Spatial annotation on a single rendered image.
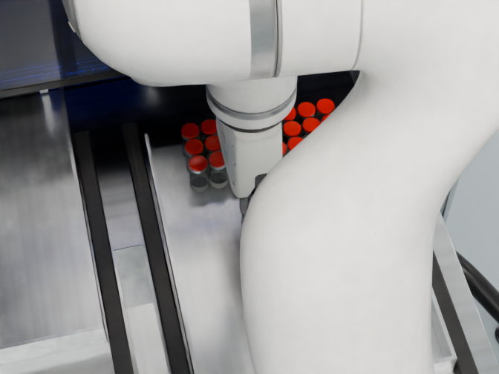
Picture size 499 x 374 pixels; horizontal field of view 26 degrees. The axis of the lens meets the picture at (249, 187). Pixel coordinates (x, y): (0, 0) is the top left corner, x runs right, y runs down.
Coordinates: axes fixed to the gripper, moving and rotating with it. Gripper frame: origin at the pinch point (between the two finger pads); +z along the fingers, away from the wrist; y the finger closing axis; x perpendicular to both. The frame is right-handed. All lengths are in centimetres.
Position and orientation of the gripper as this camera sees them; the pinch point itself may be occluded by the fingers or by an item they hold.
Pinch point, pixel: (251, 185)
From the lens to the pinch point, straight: 114.1
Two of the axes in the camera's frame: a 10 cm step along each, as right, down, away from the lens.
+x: 9.8, -1.8, 1.2
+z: 0.0, 5.3, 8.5
